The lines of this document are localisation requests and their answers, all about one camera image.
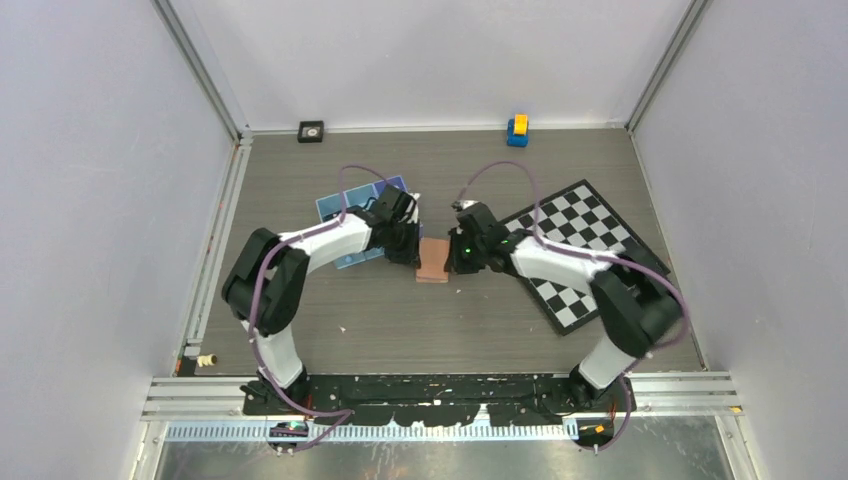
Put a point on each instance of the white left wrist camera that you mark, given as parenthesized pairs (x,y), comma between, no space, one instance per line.
(412,212)

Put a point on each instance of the orange leather card holder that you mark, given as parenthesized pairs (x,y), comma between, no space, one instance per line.
(433,254)

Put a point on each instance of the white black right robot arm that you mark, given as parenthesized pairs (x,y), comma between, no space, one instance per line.
(637,305)

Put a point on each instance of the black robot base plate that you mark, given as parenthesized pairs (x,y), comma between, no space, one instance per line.
(438,400)

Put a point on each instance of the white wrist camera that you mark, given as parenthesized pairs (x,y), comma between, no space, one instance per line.
(412,212)
(462,204)

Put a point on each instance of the blue purple drawer organizer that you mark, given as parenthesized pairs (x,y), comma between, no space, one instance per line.
(366,203)

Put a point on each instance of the small beige peg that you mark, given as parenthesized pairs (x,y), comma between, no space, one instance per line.
(208,360)

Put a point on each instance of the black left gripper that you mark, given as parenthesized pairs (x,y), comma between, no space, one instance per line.
(410,255)

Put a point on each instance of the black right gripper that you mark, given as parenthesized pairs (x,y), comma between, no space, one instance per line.
(455,263)

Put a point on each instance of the blue yellow toy block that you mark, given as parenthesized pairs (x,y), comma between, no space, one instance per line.
(517,131)

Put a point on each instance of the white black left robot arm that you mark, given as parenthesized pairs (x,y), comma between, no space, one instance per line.
(264,287)

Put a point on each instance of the small black square box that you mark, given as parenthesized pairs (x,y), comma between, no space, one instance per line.
(311,131)

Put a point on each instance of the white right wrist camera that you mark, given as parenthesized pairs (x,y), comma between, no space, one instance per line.
(462,204)

